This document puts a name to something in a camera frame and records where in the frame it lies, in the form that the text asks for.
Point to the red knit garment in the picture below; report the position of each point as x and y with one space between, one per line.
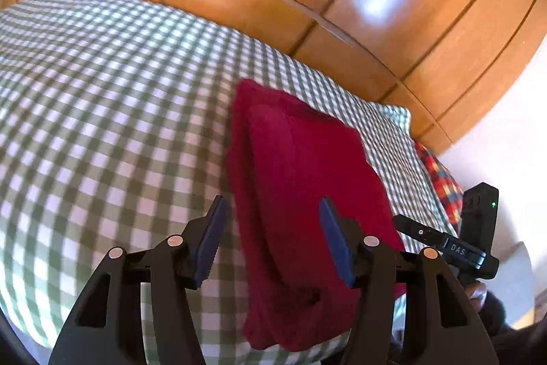
299 159

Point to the green white checked bedspread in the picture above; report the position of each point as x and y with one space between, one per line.
107 112

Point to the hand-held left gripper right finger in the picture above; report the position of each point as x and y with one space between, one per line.
337 245

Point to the red blue yellow plaid cloth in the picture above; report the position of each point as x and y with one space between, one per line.
440 181

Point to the person's right hand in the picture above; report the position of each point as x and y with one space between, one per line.
475 295

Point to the white cloth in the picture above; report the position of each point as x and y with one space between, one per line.
517 283

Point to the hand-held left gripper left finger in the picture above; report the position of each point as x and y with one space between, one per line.
210 245

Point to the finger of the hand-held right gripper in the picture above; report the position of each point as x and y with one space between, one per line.
416 229

